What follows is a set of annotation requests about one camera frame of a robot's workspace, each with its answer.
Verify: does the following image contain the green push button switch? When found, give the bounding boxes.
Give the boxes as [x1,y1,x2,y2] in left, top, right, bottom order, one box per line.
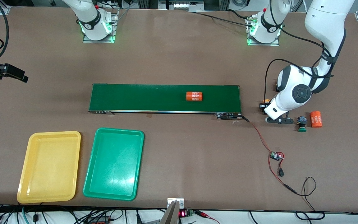
[297,116,307,133]

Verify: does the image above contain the orange cylinder white print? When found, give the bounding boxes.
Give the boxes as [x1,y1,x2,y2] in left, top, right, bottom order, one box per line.
[310,111,323,128]
[186,91,204,102]

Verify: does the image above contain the yellow plastic tray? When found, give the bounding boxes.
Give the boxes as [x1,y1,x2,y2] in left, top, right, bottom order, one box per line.
[17,131,81,204]

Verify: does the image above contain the green conveyor belt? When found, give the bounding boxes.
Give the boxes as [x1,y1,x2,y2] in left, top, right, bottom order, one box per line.
[88,83,244,120]

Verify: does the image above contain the red clip lead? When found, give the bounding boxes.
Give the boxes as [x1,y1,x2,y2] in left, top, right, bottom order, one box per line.
[195,210,220,224]

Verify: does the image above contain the green plastic tray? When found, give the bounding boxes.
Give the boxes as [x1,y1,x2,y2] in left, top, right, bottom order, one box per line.
[83,128,145,201]

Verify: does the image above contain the black power strip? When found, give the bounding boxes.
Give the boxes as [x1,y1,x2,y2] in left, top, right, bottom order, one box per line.
[87,215,112,224]

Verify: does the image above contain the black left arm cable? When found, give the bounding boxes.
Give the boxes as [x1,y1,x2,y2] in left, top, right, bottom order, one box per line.
[264,26,335,105]

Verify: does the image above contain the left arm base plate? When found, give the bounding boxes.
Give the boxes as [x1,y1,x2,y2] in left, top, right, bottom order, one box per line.
[247,15,280,46]

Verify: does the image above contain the red black wire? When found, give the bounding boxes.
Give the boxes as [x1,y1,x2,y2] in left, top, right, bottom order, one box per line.
[243,116,297,195]

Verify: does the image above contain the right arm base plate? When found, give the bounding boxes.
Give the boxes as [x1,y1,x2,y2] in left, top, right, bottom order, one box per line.
[83,9,119,43]

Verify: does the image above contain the black base cable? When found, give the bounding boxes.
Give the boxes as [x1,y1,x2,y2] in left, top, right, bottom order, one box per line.
[195,12,254,28]

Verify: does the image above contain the thin black cable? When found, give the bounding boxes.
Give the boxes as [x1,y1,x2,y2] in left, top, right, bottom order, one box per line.
[291,177,325,221]

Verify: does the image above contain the aluminium frame with lamp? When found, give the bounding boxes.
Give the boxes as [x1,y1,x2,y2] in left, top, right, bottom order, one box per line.
[137,0,232,13]

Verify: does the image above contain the metal camera mount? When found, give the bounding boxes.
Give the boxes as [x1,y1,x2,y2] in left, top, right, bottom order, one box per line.
[160,198,185,224]

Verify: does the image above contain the teal cable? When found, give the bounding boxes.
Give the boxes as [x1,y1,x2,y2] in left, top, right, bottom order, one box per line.
[21,205,30,224]

